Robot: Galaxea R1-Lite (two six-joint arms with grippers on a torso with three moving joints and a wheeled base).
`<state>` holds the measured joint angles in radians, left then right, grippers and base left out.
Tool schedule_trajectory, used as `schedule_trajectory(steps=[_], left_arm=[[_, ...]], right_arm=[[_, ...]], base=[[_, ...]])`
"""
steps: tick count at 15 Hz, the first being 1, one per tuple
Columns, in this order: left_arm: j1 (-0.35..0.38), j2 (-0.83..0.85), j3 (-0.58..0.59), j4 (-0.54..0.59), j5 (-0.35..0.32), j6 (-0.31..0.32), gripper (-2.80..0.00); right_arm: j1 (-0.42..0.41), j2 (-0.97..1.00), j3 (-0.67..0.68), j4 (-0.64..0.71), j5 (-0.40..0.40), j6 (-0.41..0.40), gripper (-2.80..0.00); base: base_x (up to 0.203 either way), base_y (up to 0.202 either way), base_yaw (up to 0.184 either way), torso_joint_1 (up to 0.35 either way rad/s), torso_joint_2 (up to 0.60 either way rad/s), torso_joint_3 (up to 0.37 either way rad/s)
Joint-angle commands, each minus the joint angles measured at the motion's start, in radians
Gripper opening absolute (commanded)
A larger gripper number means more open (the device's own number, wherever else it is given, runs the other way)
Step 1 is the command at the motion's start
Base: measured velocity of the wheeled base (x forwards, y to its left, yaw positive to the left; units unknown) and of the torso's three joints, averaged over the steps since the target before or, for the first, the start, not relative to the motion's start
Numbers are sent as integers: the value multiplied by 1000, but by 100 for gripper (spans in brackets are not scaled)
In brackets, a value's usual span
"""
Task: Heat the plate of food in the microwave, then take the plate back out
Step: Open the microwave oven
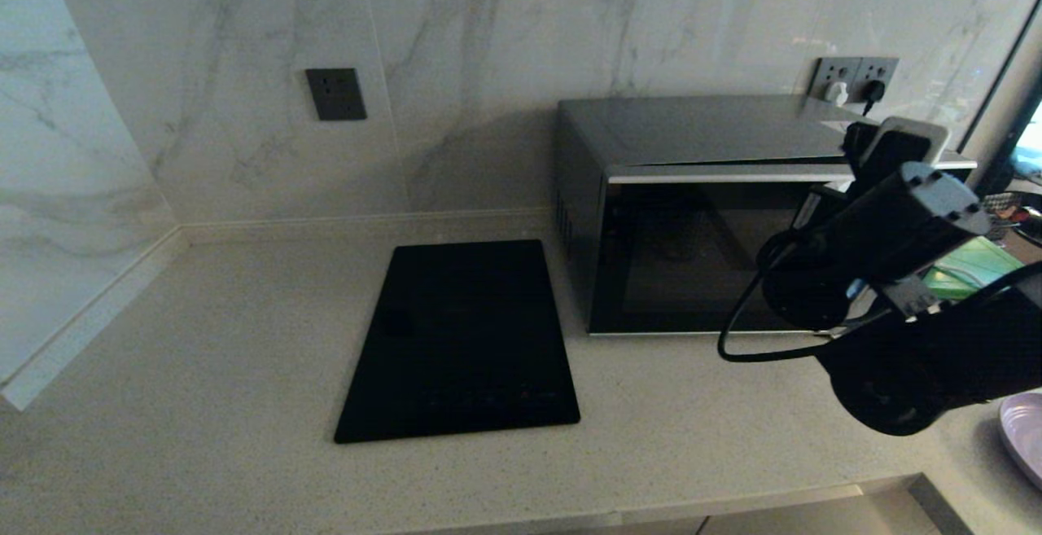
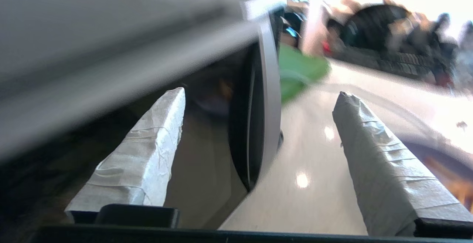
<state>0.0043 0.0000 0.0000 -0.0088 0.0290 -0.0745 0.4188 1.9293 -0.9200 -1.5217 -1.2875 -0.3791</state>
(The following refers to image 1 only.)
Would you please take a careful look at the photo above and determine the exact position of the black glass induction cooktop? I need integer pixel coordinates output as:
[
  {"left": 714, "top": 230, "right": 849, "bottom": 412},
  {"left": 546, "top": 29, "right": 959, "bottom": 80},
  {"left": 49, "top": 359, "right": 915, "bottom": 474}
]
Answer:
[{"left": 334, "top": 240, "right": 581, "bottom": 445}]

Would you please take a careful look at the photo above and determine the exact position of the dark grey single wall socket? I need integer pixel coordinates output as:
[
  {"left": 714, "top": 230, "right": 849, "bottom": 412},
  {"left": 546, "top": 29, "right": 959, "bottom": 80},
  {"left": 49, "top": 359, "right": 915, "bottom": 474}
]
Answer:
[{"left": 305, "top": 68, "right": 367, "bottom": 121}]

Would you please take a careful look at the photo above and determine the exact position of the silver Panasonic microwave oven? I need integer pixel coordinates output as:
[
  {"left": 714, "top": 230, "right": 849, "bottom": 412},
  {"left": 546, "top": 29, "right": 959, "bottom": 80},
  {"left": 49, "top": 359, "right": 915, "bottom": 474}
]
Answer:
[{"left": 555, "top": 97, "right": 978, "bottom": 336}]

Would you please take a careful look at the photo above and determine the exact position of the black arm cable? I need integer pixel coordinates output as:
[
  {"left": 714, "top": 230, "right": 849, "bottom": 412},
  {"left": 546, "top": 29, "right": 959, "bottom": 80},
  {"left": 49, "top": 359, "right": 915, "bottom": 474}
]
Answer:
[
  {"left": 716, "top": 230, "right": 896, "bottom": 363},
  {"left": 961, "top": 262, "right": 1042, "bottom": 312}
]

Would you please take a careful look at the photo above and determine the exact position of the black glass microwave door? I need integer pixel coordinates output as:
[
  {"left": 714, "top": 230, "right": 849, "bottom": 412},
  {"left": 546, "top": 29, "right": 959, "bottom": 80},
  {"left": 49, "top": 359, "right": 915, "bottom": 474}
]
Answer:
[{"left": 588, "top": 164, "right": 856, "bottom": 336}]

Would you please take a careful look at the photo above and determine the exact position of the green cutting board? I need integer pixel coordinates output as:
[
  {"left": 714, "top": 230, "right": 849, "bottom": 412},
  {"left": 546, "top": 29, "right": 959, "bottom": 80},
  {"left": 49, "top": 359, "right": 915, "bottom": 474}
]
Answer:
[{"left": 920, "top": 234, "right": 1028, "bottom": 301}]

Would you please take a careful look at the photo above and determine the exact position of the light purple plate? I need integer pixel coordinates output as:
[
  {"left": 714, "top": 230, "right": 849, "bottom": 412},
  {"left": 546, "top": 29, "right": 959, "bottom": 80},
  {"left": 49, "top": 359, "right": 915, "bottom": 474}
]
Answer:
[{"left": 1000, "top": 392, "right": 1042, "bottom": 491}]

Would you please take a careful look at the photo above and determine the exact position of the black wire basket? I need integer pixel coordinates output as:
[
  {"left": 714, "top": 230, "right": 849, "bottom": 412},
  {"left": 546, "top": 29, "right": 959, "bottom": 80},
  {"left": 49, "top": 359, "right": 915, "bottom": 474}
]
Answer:
[{"left": 981, "top": 191, "right": 1042, "bottom": 243}]

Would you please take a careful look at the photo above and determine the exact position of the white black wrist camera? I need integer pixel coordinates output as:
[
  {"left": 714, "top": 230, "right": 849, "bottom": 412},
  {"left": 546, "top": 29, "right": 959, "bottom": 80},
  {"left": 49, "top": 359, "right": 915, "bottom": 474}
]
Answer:
[{"left": 855, "top": 116, "right": 950, "bottom": 194}]

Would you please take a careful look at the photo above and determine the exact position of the grey double wall socket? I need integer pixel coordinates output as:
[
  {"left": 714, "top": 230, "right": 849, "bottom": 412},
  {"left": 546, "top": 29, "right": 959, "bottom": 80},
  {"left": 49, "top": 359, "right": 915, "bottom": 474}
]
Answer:
[{"left": 808, "top": 57, "right": 900, "bottom": 108}]

